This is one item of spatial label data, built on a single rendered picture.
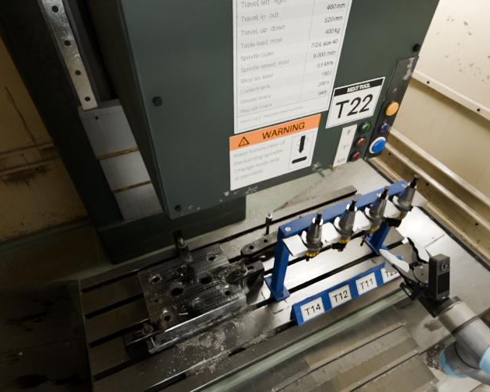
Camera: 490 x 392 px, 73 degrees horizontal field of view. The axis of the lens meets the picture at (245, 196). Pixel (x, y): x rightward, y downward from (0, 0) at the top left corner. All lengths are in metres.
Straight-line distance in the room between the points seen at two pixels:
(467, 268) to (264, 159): 1.20
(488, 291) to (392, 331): 0.39
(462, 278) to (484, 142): 0.53
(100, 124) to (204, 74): 0.76
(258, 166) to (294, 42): 0.19
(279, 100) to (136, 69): 0.20
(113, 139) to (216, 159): 0.73
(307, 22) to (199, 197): 0.29
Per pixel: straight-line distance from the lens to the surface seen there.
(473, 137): 1.45
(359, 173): 1.81
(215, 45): 0.41
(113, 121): 1.15
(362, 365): 1.33
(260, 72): 0.45
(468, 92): 1.43
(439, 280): 0.96
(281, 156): 0.55
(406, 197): 1.09
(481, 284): 1.58
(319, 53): 0.49
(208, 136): 0.46
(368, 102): 0.60
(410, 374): 1.42
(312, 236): 0.90
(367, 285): 1.24
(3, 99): 1.56
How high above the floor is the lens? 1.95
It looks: 45 degrees down
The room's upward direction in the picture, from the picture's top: 1 degrees clockwise
